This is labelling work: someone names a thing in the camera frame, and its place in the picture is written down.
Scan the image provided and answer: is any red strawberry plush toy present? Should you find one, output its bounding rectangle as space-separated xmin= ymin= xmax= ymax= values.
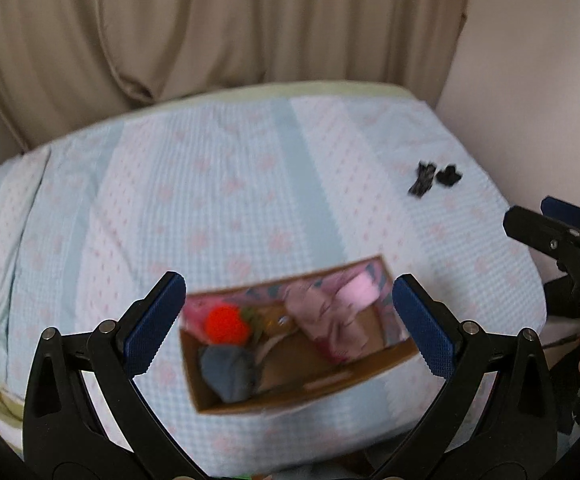
xmin=203 ymin=304 xmax=254 ymax=347

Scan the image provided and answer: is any black small cloth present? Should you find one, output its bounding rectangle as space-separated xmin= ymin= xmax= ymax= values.
xmin=435 ymin=165 xmax=462 ymax=188

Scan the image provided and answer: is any grey sock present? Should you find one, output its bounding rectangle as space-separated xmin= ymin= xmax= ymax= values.
xmin=199 ymin=344 xmax=261 ymax=404

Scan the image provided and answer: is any pink fluffy plush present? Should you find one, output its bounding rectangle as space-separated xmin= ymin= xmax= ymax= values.
xmin=334 ymin=271 xmax=380 ymax=312

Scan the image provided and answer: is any pink cloth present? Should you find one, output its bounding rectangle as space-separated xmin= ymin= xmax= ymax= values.
xmin=283 ymin=282 xmax=378 ymax=364

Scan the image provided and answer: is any black patterned sock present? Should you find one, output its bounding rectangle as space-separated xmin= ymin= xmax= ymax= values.
xmin=408 ymin=162 xmax=436 ymax=198

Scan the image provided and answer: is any cardboard box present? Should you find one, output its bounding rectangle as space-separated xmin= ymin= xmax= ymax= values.
xmin=180 ymin=255 xmax=416 ymax=415

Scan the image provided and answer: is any brown teddy plush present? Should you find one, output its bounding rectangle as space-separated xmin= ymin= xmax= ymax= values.
xmin=255 ymin=304 xmax=299 ymax=338

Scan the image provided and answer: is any beige curtain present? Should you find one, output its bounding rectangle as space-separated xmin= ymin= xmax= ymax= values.
xmin=0 ymin=0 xmax=467 ymax=148

